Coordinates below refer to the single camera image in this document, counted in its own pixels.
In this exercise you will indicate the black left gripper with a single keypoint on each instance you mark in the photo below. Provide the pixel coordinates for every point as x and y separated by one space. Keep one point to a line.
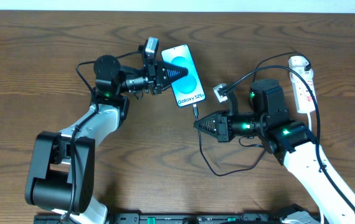
156 78

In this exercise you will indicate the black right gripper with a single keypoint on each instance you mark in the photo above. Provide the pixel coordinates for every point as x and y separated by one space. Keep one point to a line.
224 126

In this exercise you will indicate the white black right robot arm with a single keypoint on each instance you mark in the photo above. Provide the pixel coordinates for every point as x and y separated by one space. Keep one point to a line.
290 141

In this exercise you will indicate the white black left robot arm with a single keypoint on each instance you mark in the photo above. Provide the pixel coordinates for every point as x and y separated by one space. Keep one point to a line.
61 173

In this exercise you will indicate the white power strip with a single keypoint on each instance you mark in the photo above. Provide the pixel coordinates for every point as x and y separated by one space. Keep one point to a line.
303 100

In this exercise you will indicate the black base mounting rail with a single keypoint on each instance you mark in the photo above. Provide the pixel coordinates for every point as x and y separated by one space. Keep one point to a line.
291 214

